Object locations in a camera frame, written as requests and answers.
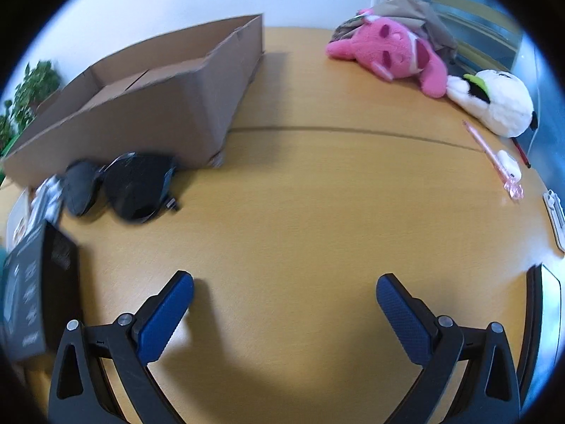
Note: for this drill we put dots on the small white eraser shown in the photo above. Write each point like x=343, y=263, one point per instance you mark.
x=510, y=164

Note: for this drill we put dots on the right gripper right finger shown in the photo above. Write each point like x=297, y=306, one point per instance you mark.
x=488, y=391

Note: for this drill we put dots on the black product box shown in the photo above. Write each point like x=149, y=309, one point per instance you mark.
x=39, y=295

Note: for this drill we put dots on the white plush toy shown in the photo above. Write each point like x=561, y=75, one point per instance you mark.
x=497, y=99

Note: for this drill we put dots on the red black pen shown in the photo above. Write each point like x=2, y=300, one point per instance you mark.
x=522, y=153

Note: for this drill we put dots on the white blister pack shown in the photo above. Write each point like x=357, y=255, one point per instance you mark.
x=31, y=209

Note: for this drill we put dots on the pink plush toy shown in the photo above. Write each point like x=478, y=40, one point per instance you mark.
x=391, y=51

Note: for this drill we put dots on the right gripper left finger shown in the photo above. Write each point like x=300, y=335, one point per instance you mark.
x=80, y=390

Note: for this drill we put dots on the brown cardboard box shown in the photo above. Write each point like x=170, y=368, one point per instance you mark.
x=175, y=94

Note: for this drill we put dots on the green potted plant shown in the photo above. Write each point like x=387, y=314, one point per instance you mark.
x=18, y=113

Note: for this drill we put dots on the black sunglasses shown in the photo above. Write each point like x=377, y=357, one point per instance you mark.
x=137, y=186

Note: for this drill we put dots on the pink pen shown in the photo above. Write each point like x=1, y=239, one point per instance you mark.
x=513, y=189

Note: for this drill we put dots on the black framed tablet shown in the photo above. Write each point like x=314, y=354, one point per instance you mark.
x=543, y=339

